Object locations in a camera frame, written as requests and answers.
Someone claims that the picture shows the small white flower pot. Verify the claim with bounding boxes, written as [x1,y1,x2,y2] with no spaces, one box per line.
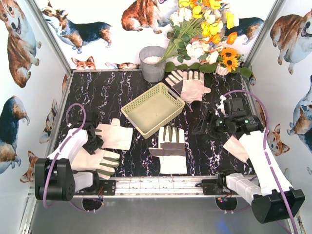
[215,63,229,76]

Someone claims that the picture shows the artificial flower bouquet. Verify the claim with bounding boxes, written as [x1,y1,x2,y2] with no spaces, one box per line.
[161,0,257,78]

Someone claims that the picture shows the aluminium front rail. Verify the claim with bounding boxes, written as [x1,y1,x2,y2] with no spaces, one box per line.
[27,175,293,198]

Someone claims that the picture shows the white glove left side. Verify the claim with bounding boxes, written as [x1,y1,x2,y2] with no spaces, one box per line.
[96,118,133,151]

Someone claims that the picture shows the striped glove back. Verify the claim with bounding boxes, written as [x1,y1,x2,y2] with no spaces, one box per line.
[165,70,183,95]

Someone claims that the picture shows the white glove back right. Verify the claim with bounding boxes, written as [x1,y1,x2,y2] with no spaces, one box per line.
[180,71,211,103]

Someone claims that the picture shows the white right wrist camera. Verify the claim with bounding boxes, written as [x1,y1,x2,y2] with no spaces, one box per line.
[215,95,227,116]

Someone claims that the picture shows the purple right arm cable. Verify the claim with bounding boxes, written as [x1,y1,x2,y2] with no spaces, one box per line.
[222,89,299,234]

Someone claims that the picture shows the white glove green fingers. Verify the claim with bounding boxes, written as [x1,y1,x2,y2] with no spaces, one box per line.
[71,148,120,180]

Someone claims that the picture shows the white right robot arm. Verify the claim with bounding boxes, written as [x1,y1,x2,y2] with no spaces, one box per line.
[192,110,305,224]

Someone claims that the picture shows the white glove right side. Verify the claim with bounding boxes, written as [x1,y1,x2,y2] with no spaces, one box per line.
[223,135,249,163]

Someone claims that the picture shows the grey metal bucket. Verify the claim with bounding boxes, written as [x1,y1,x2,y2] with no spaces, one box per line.
[139,46,165,83]

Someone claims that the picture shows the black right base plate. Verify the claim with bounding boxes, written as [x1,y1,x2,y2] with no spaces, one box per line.
[201,179,231,195]

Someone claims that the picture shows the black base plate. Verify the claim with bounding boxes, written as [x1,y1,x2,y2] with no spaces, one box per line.
[201,179,231,195]
[75,179,116,195]

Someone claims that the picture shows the white glove grey patch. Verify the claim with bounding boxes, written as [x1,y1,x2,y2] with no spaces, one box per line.
[149,125,187,175]

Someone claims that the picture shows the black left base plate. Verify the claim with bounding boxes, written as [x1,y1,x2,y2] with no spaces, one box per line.
[75,179,116,195]

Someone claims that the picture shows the pale green storage basket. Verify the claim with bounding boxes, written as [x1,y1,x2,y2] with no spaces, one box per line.
[121,82,185,139]

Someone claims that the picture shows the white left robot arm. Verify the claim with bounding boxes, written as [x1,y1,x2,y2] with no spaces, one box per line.
[34,112,103,201]

